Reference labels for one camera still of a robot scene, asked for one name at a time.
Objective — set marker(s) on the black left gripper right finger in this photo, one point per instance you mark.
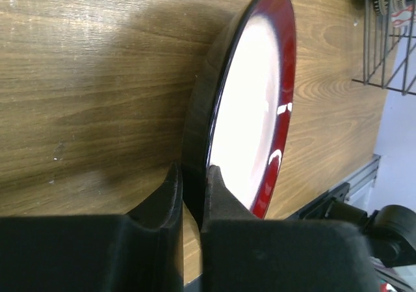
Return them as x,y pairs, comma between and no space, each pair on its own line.
222,211

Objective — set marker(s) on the red rimmed plate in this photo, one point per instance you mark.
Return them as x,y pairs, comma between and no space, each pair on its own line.
240,108

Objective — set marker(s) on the black wire dish rack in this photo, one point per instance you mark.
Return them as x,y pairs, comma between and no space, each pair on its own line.
388,54

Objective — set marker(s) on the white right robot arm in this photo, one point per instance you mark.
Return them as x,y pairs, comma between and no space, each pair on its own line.
390,231

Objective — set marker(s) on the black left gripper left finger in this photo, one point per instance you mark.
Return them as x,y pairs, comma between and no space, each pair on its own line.
163,208

